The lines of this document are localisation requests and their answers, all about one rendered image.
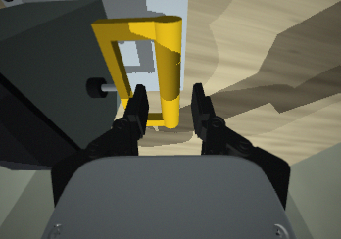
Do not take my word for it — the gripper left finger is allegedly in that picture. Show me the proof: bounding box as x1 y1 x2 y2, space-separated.
51 84 149 207

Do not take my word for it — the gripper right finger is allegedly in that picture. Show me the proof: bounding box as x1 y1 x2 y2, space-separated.
191 83 291 210

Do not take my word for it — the grey flat metal plate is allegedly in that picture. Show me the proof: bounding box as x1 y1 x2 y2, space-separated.
2 0 188 92

